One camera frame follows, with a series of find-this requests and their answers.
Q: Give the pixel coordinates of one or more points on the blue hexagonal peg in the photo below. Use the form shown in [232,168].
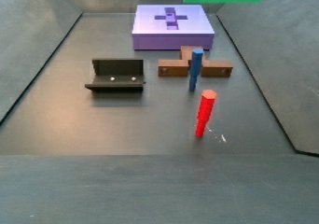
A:
[195,67]

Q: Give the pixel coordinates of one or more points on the brown cross-shaped block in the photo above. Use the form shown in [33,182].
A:
[177,68]

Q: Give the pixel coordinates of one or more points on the purple board with cross slot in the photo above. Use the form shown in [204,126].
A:
[164,27]

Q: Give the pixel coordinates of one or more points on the red hexagonal peg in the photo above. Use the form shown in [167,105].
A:
[204,110]

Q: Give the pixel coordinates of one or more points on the black angle bracket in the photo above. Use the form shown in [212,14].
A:
[116,75]

